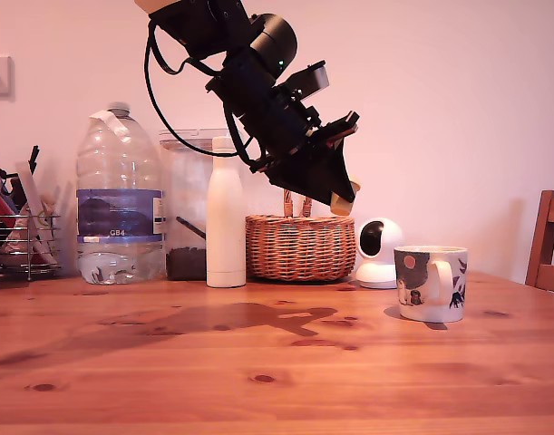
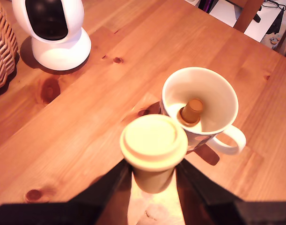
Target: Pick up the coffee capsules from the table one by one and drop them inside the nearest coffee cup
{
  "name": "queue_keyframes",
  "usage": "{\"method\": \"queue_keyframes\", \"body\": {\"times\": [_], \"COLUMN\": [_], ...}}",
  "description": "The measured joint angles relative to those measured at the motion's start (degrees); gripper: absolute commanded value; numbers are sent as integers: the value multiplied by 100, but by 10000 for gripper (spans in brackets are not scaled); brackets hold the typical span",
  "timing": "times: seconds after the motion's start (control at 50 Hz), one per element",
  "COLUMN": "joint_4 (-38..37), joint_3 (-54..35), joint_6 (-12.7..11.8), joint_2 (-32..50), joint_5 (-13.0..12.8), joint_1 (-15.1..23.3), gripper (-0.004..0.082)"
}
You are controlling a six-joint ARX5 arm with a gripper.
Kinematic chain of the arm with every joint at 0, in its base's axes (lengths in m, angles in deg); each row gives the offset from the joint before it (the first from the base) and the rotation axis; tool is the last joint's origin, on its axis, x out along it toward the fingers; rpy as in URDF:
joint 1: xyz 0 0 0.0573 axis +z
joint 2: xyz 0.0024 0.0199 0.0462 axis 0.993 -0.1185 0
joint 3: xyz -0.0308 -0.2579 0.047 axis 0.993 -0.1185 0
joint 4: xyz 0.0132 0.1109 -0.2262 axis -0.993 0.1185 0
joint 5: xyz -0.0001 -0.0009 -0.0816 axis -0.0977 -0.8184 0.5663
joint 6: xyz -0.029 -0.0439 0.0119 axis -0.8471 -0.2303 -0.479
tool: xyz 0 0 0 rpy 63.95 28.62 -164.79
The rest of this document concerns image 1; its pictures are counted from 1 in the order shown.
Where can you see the clear jar with coffee grounds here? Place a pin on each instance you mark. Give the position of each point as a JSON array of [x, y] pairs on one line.
[[186, 265]]

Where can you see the black pen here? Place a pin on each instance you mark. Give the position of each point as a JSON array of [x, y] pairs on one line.
[[33, 158]]

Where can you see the small white round camera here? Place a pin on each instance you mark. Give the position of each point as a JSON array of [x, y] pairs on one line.
[[376, 272]]

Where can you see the wooden chair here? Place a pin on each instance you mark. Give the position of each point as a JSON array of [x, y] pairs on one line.
[[546, 272]]

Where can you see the large clear water bottle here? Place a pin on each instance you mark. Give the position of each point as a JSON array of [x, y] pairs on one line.
[[118, 172]]

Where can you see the dark scoop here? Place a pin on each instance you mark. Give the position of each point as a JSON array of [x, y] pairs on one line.
[[190, 226]]

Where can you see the white illustrated coffee mug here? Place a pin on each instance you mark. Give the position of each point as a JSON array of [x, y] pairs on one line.
[[412, 281]]

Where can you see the white paper strip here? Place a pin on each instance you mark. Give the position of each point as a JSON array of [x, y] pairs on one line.
[[29, 190]]

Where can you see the gold coffee capsule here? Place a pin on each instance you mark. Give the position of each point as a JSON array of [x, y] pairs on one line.
[[342, 207]]

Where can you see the white insulated bottle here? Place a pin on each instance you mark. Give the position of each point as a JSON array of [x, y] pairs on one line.
[[226, 217]]

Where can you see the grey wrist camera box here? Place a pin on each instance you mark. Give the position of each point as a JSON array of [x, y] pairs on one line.
[[310, 81]]

